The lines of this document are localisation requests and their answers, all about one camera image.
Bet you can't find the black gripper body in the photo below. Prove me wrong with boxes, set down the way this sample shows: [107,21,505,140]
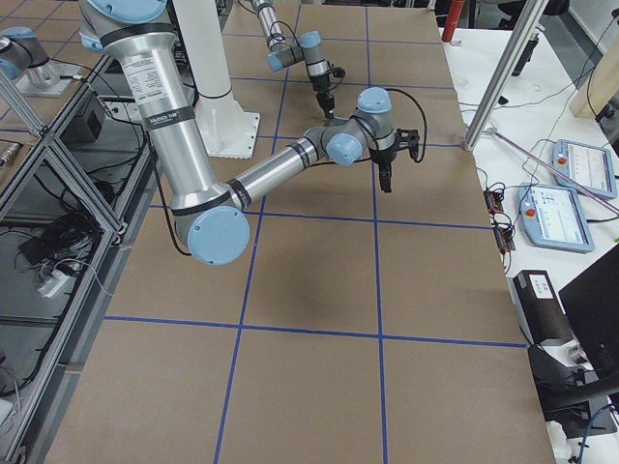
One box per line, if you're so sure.
[370,148,397,180]
[309,73,333,100]

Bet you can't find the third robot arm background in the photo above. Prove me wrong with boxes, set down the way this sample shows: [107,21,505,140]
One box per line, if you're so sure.
[1,26,60,90]

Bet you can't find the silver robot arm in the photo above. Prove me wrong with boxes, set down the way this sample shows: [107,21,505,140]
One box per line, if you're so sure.
[251,0,345,119]
[79,1,397,266]

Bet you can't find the long reacher stick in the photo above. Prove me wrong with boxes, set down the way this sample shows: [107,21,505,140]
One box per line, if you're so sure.
[484,129,619,216]

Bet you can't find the red cylinder bottle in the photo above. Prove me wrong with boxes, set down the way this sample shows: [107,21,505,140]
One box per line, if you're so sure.
[441,0,465,44]

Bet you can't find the near teach pendant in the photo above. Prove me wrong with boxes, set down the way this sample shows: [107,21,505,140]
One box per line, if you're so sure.
[518,184,595,253]

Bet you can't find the teach pendant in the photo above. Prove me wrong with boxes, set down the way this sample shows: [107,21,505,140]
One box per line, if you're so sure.
[518,184,595,253]
[552,139,618,199]

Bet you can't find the far teach pendant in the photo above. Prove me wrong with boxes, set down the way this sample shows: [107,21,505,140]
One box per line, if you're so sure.
[552,139,618,199]

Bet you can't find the black box with label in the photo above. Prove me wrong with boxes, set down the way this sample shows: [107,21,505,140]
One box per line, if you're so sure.
[513,270,574,346]

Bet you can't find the black monitor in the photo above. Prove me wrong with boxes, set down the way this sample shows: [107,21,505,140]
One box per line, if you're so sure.
[559,246,618,377]

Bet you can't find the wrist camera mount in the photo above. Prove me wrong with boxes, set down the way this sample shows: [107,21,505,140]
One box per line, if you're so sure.
[329,67,346,79]
[395,129,422,162]

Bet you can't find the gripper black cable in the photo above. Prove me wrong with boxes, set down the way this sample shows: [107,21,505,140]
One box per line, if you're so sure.
[386,87,428,163]

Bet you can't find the aluminium frame post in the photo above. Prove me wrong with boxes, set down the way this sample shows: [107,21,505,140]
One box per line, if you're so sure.
[463,0,548,152]

